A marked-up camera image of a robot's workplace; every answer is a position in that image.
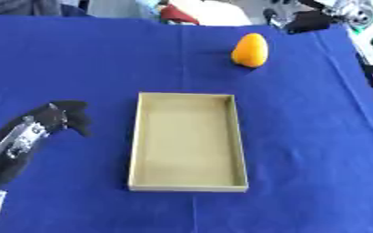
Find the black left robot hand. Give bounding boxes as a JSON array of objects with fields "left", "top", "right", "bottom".
[{"left": 0, "top": 99, "right": 95, "bottom": 187}]

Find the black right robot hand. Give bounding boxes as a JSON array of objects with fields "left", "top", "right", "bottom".
[{"left": 283, "top": 10, "right": 337, "bottom": 35}]

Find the tan open cardboard box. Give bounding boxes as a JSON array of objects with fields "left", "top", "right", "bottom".
[{"left": 126, "top": 91, "right": 250, "bottom": 193}]

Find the orange toy fruit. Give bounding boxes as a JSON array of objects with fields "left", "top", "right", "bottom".
[{"left": 229, "top": 32, "right": 271, "bottom": 68}]

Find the white bag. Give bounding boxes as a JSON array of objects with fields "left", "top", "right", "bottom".
[{"left": 168, "top": 0, "right": 254, "bottom": 27}]

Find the red bag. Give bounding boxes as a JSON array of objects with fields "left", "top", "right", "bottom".
[{"left": 159, "top": 4, "right": 201, "bottom": 25}]

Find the grey chair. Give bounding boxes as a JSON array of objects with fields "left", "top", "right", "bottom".
[{"left": 0, "top": 0, "right": 65, "bottom": 16}]

